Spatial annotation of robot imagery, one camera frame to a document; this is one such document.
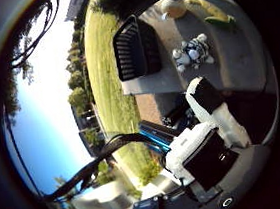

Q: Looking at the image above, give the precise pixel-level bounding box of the black slatted plastic basket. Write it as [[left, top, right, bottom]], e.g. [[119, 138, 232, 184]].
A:
[[110, 11, 165, 83]]

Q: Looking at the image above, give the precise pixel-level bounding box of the black looped cable bundle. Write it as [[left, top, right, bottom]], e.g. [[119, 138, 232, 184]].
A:
[[2, 0, 67, 70]]

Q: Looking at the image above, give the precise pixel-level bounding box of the beige round plush toy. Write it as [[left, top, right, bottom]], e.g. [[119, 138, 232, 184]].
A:
[[158, 0, 189, 21]]

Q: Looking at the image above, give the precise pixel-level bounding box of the dark low building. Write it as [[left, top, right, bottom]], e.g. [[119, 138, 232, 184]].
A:
[[70, 102, 107, 159]]

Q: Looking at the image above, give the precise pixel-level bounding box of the black white striped plush toy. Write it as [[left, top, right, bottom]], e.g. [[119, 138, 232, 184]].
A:
[[170, 32, 217, 74]]

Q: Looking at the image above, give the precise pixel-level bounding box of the thick black cable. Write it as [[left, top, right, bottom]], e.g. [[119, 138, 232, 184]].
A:
[[37, 130, 167, 203]]

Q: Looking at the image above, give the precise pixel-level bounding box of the yellow corn plush toy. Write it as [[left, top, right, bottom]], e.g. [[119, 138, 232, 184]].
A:
[[183, 0, 237, 30]]

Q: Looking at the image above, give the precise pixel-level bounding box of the blue metal frame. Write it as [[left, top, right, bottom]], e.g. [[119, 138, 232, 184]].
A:
[[137, 116, 177, 157]]

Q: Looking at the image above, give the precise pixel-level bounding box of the thin black cable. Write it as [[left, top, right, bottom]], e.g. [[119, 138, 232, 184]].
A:
[[2, 102, 43, 199]]

